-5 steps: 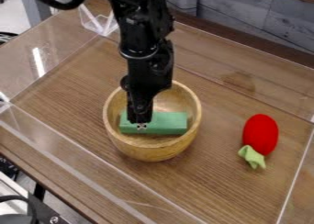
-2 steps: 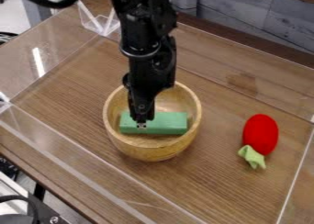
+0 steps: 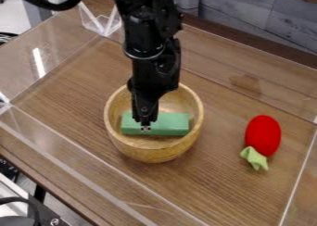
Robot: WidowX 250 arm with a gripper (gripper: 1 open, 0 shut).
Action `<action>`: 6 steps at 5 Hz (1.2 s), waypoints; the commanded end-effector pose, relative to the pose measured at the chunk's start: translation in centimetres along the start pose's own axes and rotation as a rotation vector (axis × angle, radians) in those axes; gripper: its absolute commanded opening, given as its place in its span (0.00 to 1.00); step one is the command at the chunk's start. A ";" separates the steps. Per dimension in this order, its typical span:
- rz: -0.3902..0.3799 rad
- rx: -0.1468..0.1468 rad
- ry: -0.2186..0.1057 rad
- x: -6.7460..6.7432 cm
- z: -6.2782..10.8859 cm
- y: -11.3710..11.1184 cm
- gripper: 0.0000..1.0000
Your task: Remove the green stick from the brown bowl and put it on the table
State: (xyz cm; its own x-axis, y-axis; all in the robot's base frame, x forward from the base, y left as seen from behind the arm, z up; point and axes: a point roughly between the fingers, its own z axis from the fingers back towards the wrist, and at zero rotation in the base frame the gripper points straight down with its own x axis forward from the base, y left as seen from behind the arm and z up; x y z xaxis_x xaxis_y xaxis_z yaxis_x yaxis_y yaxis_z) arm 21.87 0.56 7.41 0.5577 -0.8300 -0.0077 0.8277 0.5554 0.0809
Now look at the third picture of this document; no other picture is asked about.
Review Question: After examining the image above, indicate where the green rectangular block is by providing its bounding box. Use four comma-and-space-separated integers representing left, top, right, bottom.
121, 112, 192, 136

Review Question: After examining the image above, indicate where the grey table leg post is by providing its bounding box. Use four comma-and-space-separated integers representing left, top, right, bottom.
19, 0, 55, 28

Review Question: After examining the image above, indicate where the brown wooden bowl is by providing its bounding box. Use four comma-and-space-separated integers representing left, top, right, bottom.
104, 82, 207, 164

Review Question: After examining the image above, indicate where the black metal bracket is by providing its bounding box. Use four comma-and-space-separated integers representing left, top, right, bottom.
29, 195, 72, 226

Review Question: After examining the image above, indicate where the red plush tomato toy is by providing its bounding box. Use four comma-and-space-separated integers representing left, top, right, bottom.
241, 115, 282, 170

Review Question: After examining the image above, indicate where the black cable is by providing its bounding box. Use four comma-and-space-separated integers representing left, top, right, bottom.
0, 197, 34, 226

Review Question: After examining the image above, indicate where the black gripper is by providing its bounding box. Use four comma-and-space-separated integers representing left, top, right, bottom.
124, 38, 184, 133

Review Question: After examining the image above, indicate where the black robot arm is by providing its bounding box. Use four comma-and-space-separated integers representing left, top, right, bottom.
26, 0, 184, 132

